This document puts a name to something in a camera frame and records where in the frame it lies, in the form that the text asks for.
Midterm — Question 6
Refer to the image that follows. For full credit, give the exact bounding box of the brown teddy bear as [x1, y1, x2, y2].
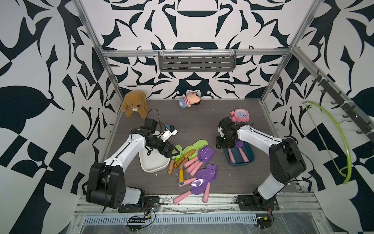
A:
[121, 90, 148, 119]

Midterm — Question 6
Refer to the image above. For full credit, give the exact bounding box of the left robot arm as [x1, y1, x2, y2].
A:
[86, 119, 180, 209]

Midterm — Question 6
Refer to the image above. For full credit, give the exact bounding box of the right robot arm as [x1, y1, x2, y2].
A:
[216, 117, 307, 209]

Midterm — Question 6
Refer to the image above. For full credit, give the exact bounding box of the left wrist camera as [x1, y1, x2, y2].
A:
[161, 125, 178, 142]

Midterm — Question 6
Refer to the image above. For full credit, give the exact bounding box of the black connector box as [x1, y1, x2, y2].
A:
[257, 217, 273, 230]

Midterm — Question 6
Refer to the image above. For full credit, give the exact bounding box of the pink alarm clock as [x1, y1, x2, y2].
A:
[229, 108, 250, 122]

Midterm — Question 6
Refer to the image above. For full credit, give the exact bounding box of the small plush doll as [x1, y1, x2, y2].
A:
[178, 93, 201, 108]

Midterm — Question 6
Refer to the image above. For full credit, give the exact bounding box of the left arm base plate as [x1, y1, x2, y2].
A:
[118, 196, 160, 213]

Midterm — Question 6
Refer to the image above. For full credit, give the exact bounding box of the purple square scoop pink handle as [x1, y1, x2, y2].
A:
[184, 146, 215, 176]

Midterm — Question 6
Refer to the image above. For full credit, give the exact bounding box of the teal storage box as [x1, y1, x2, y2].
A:
[224, 142, 256, 167]

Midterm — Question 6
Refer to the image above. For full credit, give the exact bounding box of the black hook rail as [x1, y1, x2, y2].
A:
[313, 69, 374, 142]

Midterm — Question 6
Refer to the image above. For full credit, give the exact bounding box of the white storage tray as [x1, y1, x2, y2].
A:
[139, 148, 170, 173]

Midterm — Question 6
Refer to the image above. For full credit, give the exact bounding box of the green hoop hanger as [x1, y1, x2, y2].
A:
[303, 101, 353, 185]

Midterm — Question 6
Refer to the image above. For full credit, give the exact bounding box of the green shovel wooden handle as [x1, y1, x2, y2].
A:
[168, 145, 183, 175]
[176, 145, 195, 167]
[178, 140, 208, 169]

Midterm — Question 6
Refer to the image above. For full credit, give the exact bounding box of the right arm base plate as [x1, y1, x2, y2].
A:
[235, 194, 280, 211]

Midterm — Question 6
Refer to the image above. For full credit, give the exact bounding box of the purple pointed shovel pink handle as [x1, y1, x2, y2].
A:
[235, 141, 249, 163]

